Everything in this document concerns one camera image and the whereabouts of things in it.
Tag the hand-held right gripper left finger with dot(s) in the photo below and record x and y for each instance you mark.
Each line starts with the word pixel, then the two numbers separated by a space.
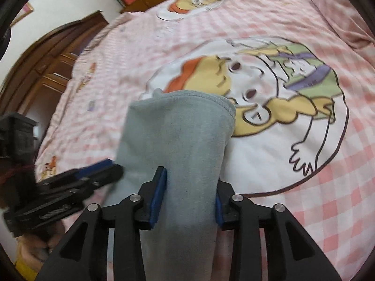
pixel 158 199

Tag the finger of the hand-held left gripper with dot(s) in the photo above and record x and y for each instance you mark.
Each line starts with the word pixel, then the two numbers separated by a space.
pixel 99 172

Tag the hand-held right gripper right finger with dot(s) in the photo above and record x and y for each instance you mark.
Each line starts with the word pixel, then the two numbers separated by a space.
pixel 219 213

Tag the grey-green pants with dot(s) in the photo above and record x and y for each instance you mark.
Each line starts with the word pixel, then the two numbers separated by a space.
pixel 175 140

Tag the person's left forearm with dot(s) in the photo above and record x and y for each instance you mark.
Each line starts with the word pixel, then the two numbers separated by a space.
pixel 25 270

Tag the person's left hand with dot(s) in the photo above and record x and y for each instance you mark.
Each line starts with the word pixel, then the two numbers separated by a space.
pixel 30 250

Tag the pink checked printed blanket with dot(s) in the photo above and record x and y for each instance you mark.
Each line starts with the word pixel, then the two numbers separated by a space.
pixel 293 210

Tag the pink checked pillow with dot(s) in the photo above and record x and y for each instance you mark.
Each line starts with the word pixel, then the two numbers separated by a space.
pixel 345 11

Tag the wall picture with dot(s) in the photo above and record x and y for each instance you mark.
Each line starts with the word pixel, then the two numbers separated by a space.
pixel 24 12

